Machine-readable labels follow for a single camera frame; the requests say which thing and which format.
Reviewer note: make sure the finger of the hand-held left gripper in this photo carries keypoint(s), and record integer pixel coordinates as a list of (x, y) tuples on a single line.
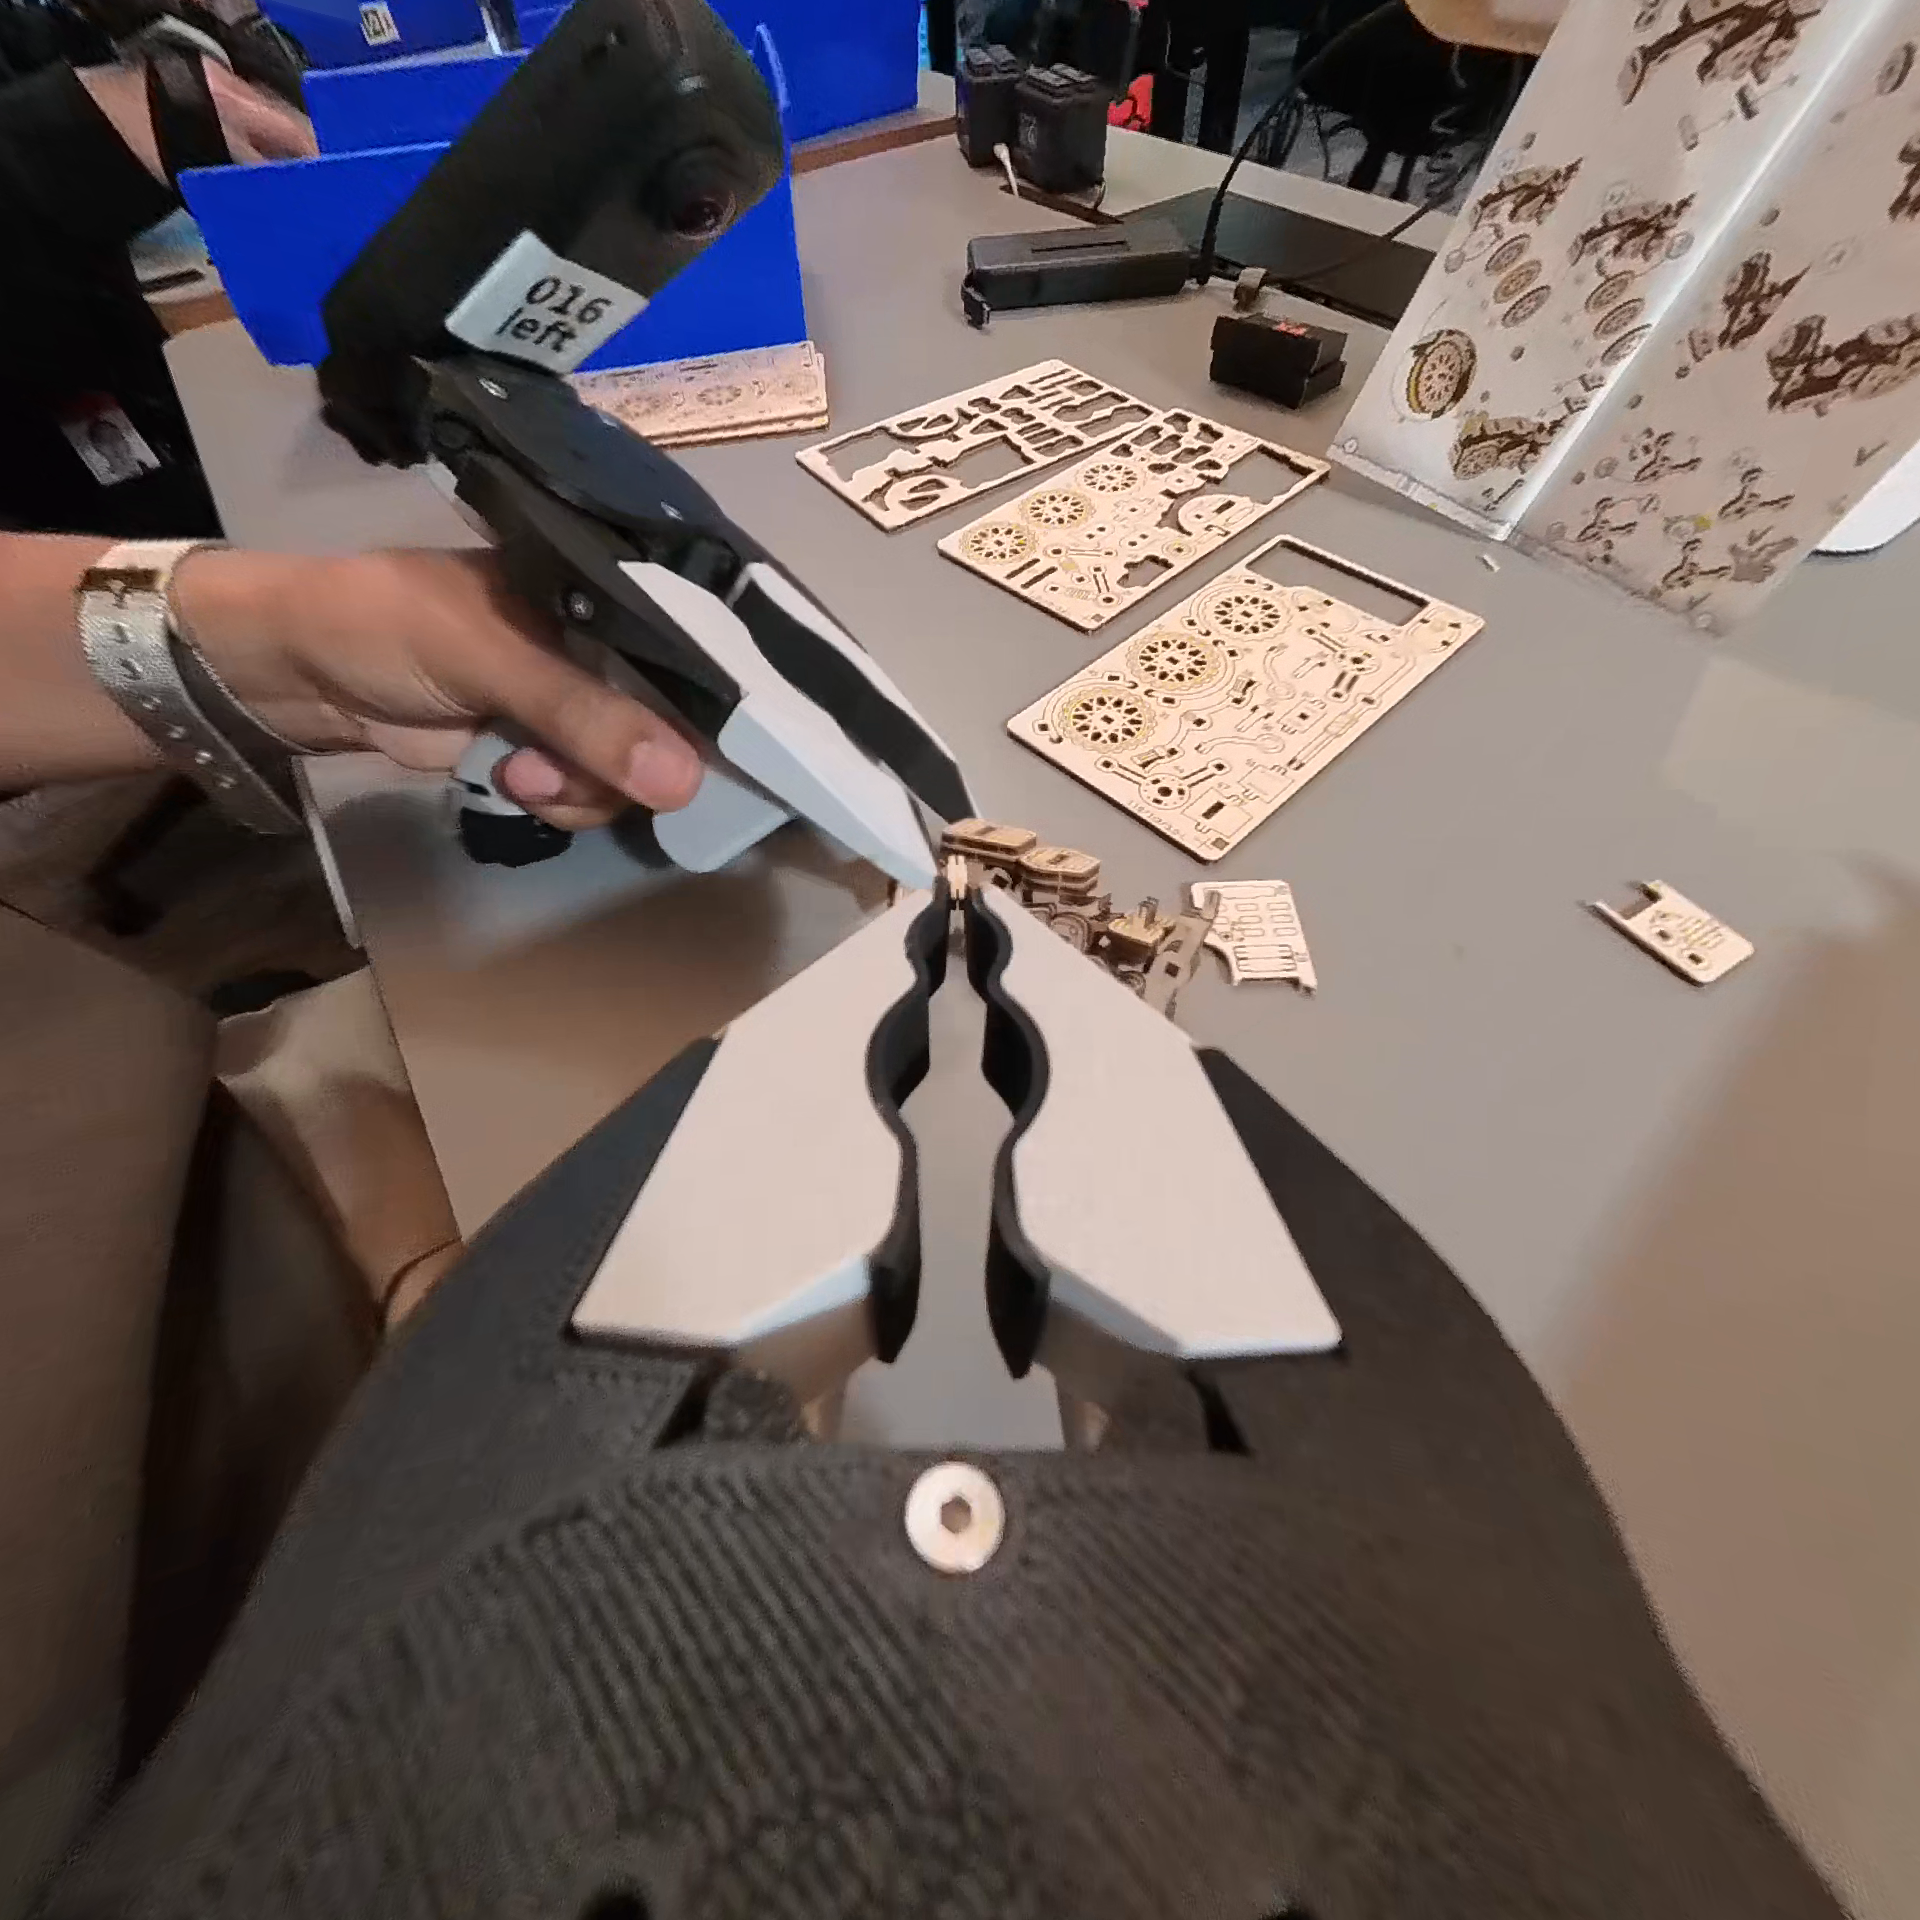
[(781, 750), (854, 674)]

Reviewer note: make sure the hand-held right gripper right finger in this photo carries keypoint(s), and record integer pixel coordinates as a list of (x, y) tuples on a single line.
[(1155, 1201)]

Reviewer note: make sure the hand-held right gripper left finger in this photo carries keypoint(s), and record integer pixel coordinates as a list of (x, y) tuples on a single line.
[(720, 1201)]

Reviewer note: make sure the wooden motorcycle model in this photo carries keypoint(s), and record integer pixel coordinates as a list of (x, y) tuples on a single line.
[(1065, 892)]

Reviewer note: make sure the grey desk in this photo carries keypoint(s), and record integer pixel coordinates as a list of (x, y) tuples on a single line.
[(1501, 1125)]

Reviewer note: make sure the person's left hand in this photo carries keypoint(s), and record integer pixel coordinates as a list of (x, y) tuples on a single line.
[(375, 644)]

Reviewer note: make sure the laser-cut wooden parts sheet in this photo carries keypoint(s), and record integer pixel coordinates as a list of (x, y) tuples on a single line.
[(863, 503), (1140, 524), (1245, 691)]

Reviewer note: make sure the stacked wooden parts sheets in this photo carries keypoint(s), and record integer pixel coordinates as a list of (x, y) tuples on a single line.
[(704, 399)]

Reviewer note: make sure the small slotted wooden panel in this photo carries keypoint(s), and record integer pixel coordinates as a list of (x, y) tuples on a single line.
[(1260, 939)]

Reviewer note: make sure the silver wristwatch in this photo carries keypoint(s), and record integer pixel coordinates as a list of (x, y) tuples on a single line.
[(164, 674)]

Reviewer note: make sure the black power bank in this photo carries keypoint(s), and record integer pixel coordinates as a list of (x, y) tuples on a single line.
[(1072, 263)]

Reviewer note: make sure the small black box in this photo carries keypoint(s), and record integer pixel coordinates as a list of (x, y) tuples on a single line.
[(1275, 361)]

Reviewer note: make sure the black battery charger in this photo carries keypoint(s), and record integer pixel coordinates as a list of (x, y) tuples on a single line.
[(1062, 135), (990, 98)]

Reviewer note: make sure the small notched wooden panel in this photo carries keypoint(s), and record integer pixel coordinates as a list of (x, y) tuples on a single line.
[(1673, 933)]

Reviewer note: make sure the person's olive clothing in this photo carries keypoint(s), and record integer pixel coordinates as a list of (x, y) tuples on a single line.
[(121, 1350)]

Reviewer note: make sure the black flat laptop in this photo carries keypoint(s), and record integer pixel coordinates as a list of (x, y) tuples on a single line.
[(1321, 248)]

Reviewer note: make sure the printed instruction booklet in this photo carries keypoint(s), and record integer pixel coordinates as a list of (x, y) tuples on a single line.
[(1651, 300)]

